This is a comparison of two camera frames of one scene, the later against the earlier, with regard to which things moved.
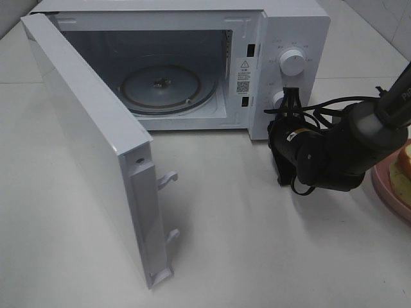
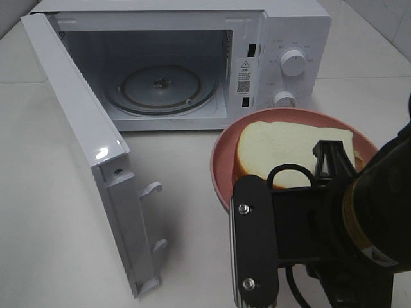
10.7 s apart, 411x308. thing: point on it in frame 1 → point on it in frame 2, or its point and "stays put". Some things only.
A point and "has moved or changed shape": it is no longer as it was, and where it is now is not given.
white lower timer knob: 277,97 stays put
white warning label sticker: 244,76 stays put
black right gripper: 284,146 → 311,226
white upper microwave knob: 291,62 stays put
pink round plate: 381,176 has moved or changed shape
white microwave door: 106,134 has moved or changed shape
